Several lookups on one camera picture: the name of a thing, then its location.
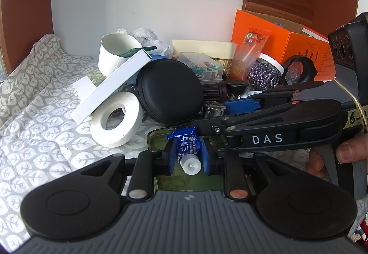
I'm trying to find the blue ointment tube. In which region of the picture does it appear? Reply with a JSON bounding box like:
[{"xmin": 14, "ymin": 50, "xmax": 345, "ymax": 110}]
[{"xmin": 167, "ymin": 126, "xmax": 201, "ymax": 176}]

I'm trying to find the person right hand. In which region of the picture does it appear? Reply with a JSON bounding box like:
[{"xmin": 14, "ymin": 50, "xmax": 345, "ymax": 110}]
[{"xmin": 306, "ymin": 134, "xmax": 368, "ymax": 178}]

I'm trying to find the steel wool scrubber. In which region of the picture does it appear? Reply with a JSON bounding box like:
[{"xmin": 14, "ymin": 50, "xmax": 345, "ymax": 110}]
[{"xmin": 248, "ymin": 59, "xmax": 281, "ymax": 90}]

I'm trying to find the white round jar lid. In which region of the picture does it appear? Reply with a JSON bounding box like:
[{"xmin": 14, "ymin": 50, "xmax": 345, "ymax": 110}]
[{"xmin": 258, "ymin": 53, "xmax": 285, "ymax": 75}]

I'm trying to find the dark brown bottle cap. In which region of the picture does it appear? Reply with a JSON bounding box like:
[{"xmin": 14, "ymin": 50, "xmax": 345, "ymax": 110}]
[{"xmin": 202, "ymin": 81, "xmax": 249, "ymax": 102}]

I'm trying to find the orange clear snack bag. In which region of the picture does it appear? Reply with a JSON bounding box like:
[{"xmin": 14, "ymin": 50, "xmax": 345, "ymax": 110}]
[{"xmin": 230, "ymin": 28, "xmax": 271, "ymax": 81}]

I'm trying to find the orange cardboard box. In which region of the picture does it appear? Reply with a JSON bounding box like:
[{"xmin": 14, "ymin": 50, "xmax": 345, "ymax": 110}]
[{"xmin": 231, "ymin": 10, "xmax": 336, "ymax": 81}]

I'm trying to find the clear paper clip box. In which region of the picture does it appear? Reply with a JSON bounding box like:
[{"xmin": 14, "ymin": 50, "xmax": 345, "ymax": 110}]
[{"xmin": 178, "ymin": 52, "xmax": 223, "ymax": 84}]

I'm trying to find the cream plastic tray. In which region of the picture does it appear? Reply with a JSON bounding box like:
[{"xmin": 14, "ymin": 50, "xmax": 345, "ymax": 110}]
[{"xmin": 172, "ymin": 39, "xmax": 237, "ymax": 60}]

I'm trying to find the grey leaf pattern cloth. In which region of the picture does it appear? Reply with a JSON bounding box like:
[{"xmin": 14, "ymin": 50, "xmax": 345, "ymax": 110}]
[{"xmin": 1, "ymin": 34, "xmax": 160, "ymax": 252}]

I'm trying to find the black round zipper case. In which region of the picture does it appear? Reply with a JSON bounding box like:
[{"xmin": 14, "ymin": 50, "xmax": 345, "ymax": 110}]
[{"xmin": 136, "ymin": 59, "xmax": 204, "ymax": 126}]

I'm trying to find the green metal tin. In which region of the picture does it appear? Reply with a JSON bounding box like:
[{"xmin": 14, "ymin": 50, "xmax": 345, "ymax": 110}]
[{"xmin": 147, "ymin": 128, "xmax": 223, "ymax": 191}]

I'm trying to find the white tape roll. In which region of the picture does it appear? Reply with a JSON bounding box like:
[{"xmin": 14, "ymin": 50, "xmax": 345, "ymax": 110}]
[{"xmin": 90, "ymin": 92, "xmax": 144, "ymax": 148}]

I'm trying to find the white rectangular carton box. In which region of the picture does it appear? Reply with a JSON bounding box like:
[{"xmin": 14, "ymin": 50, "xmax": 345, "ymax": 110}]
[{"xmin": 71, "ymin": 50, "xmax": 152, "ymax": 124}]

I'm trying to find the blue plastic box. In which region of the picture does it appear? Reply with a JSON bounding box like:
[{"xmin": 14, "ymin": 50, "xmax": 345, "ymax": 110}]
[{"xmin": 150, "ymin": 54, "xmax": 170, "ymax": 62}]

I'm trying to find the white crumpled towel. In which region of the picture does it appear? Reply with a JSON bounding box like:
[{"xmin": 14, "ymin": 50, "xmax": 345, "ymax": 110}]
[{"xmin": 114, "ymin": 28, "xmax": 173, "ymax": 57}]

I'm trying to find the white paper cup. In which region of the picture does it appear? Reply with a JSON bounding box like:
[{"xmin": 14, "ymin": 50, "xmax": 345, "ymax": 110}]
[{"xmin": 98, "ymin": 33, "xmax": 142, "ymax": 77}]

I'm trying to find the black ring lid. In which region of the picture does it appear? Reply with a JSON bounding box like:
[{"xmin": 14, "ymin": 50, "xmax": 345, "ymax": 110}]
[{"xmin": 282, "ymin": 55, "xmax": 317, "ymax": 85}]

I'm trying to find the green handled tool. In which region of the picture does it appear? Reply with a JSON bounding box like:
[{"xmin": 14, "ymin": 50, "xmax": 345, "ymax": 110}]
[{"xmin": 118, "ymin": 46, "xmax": 157, "ymax": 58}]

